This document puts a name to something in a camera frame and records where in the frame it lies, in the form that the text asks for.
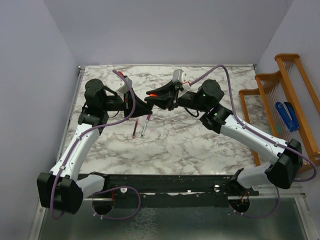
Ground aluminium frame rail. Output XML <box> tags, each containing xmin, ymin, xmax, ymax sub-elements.
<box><xmin>29</xmin><ymin>66</ymin><xmax>85</xmax><ymax>240</ymax></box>

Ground white pen green tip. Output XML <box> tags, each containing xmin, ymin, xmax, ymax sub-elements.
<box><xmin>140</xmin><ymin>114</ymin><xmax>151</xmax><ymax>137</ymax></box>

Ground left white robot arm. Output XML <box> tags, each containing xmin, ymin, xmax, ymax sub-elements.
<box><xmin>36</xmin><ymin>76</ymin><xmax>153</xmax><ymax>214</ymax></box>

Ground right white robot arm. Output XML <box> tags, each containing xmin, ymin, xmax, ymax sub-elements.
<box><xmin>145</xmin><ymin>79</ymin><xmax>303</xmax><ymax>196</ymax></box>

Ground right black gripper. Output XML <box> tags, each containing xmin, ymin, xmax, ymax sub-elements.
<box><xmin>143</xmin><ymin>85</ymin><xmax>205</xmax><ymax>116</ymax></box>

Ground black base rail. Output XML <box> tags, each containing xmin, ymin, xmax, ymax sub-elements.
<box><xmin>91</xmin><ymin>173</ymin><xmax>259</xmax><ymax>209</ymax></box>

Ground blue stapler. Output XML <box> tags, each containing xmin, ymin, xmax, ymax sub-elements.
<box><xmin>275</xmin><ymin>101</ymin><xmax>300</xmax><ymax>132</ymax></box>

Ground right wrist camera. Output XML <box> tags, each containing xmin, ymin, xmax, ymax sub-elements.
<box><xmin>172</xmin><ymin>69</ymin><xmax>191</xmax><ymax>91</ymax></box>

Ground wooden rack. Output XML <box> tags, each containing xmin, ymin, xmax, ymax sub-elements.
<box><xmin>239</xmin><ymin>53</ymin><xmax>320</xmax><ymax>166</ymax></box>

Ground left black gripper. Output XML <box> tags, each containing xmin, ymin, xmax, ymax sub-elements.
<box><xmin>100</xmin><ymin>85</ymin><xmax>153</xmax><ymax>119</ymax></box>

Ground red ink pen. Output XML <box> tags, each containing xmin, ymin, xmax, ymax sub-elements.
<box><xmin>132</xmin><ymin>118</ymin><xmax>139</xmax><ymax>139</ymax></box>

